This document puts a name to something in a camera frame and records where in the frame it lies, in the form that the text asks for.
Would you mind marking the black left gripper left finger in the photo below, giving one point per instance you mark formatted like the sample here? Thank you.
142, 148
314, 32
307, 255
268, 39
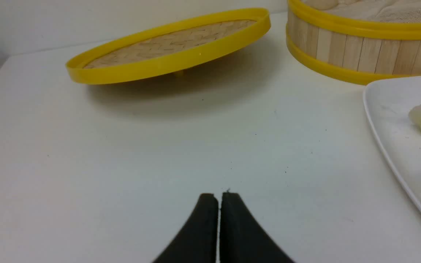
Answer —
196, 241

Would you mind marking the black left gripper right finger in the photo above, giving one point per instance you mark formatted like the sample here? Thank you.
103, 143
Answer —
242, 239

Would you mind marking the white square plate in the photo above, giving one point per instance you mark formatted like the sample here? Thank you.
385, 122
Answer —
387, 104

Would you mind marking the yellow-rimmed bamboo steamer lid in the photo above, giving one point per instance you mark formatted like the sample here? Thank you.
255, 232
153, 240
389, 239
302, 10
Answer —
170, 48

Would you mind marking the yellow-rimmed bamboo steamer basket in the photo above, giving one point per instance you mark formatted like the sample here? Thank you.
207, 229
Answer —
349, 50

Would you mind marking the white steamer liner cloth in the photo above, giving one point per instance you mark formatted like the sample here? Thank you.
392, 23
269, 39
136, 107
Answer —
390, 11

